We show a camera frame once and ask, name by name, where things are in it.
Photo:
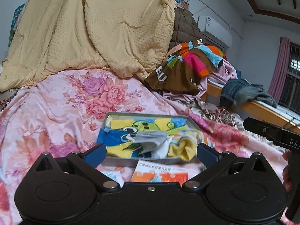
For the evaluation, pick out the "pink curtain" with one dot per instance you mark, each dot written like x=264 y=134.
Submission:
x=280 y=72

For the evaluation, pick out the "blue white plastic packet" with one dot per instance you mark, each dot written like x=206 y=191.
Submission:
x=115 y=176

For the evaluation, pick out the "pink floral quilt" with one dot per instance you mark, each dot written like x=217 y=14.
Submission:
x=64 y=113

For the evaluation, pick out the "gold brocade bedsheet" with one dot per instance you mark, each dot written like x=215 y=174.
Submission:
x=221 y=115

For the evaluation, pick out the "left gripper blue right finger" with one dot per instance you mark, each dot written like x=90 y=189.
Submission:
x=207 y=155

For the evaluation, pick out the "person right hand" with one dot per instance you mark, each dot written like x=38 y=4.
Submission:
x=286 y=180

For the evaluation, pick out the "blue wall poster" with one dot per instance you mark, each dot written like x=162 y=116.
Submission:
x=15 y=20

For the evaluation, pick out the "window with bars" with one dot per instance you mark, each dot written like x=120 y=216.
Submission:
x=290 y=94

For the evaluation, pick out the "beige dotted blanket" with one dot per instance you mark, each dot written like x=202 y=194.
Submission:
x=128 y=37

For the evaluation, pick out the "yellow striped drawstring pouch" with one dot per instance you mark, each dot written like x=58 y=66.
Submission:
x=184 y=144

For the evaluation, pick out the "grey face mask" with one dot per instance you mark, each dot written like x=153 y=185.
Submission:
x=148 y=141

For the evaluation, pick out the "wooden bed rail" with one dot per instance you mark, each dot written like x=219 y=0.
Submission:
x=257 y=109

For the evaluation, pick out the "brown multicolour striped garment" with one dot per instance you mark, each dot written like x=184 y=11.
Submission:
x=184 y=66

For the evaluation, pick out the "blue denim jeans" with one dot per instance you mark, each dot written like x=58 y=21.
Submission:
x=231 y=93

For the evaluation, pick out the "orange white medicine box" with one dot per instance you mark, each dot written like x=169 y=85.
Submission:
x=147 y=171

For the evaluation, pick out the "brown quilted duvet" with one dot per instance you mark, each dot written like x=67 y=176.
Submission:
x=185 y=28

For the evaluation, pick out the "white air conditioner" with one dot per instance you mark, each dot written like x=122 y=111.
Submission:
x=214 y=31

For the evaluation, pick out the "white cloth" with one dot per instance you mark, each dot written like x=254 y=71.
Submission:
x=161 y=151

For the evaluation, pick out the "dark grey garment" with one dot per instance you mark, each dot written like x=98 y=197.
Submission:
x=253 y=93

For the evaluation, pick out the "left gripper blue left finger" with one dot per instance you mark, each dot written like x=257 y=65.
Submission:
x=95 y=156

